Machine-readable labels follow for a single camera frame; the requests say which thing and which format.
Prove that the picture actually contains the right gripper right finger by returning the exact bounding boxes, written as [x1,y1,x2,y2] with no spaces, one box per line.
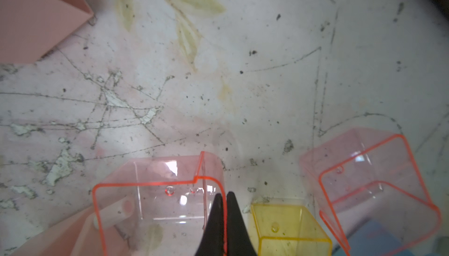
[226,191,257,256]

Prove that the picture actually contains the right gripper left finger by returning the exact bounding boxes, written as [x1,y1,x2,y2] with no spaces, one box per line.
[195,194,225,256]

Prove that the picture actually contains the yellow transparent tray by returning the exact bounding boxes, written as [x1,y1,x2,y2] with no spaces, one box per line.
[249,203,333,256]

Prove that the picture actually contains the pink pencil sharpener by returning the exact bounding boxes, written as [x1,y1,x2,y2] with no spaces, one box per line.
[1,0,94,64]
[12,196,134,256]

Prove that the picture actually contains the blue pencil sharpener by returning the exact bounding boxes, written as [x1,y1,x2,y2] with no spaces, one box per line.
[332,210,441,256]

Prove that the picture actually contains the pink floral table mat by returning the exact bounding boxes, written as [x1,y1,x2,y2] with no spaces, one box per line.
[1,0,449,256]

